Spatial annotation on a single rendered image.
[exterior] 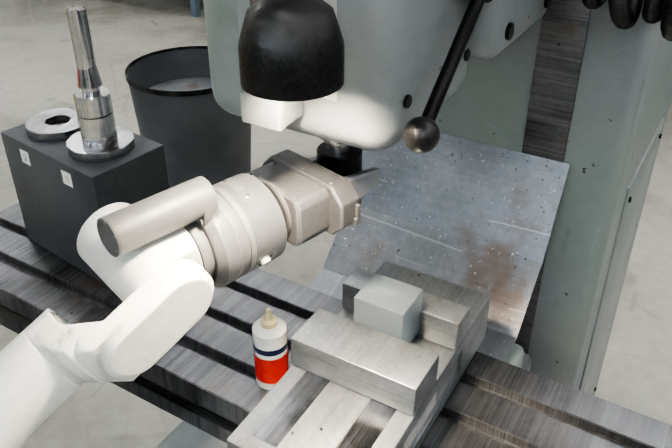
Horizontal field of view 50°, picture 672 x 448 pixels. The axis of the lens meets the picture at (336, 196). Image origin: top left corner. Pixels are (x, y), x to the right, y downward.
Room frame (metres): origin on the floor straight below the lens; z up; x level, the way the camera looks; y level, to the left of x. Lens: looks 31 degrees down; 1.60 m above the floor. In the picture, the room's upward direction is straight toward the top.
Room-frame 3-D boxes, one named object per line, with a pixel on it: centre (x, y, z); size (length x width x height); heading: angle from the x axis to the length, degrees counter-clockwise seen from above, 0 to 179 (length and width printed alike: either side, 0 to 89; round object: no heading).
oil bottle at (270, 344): (0.64, 0.08, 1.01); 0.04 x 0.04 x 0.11
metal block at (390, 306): (0.63, -0.06, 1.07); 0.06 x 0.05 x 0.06; 60
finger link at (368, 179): (0.63, -0.02, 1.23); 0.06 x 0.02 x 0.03; 134
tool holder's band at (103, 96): (0.89, 0.32, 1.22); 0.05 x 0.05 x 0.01
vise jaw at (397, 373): (0.58, -0.03, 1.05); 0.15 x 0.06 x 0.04; 60
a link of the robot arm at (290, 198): (0.59, 0.06, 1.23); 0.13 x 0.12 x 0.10; 44
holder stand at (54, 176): (0.92, 0.36, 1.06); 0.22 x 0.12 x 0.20; 52
